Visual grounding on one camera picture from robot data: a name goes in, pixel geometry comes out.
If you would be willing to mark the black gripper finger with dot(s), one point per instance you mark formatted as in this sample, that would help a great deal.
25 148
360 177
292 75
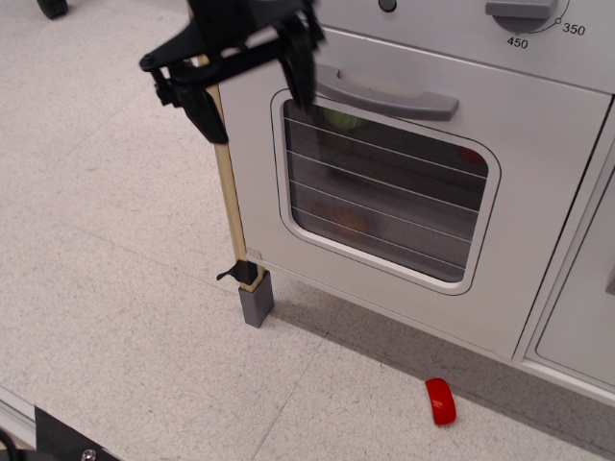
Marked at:
198 106
296 58

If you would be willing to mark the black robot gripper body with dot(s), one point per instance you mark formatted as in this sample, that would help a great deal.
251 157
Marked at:
238 36

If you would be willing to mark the grey oven door handle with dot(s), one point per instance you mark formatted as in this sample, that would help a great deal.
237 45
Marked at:
424 105

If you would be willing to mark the white toy oven door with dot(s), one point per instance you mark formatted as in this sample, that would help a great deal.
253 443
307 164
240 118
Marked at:
455 249

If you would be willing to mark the green toy cabbage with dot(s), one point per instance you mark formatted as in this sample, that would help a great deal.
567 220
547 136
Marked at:
343 121

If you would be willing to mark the small black round button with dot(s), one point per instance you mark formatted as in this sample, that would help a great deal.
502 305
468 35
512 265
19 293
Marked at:
387 5

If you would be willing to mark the black caster wheel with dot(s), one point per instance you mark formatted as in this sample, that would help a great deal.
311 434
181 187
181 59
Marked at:
53 9

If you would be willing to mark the black tape on leg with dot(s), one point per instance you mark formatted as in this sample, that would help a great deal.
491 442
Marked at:
243 271

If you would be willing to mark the orange toy chicken drumstick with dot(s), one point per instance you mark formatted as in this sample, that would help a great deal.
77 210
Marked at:
342 222

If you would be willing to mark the white toy kitchen cabinet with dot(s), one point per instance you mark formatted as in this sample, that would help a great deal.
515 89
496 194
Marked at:
575 47

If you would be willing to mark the red toy strawberry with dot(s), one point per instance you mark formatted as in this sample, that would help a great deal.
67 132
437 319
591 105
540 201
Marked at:
470 156

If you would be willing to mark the grey leg foot cap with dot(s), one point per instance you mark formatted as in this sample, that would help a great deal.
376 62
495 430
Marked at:
257 305

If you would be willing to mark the grey temperature knob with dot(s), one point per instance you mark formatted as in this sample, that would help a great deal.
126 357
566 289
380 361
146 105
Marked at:
521 16

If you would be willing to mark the red toy piece on floor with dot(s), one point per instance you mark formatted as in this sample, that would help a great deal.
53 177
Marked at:
442 401

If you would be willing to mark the white right cabinet door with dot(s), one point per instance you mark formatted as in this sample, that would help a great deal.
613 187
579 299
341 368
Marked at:
575 334

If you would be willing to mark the wooden kitchen leg post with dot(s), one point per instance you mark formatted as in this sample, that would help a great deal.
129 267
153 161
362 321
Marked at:
226 174

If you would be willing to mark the black metal base plate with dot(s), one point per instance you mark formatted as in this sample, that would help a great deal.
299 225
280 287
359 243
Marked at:
62 442

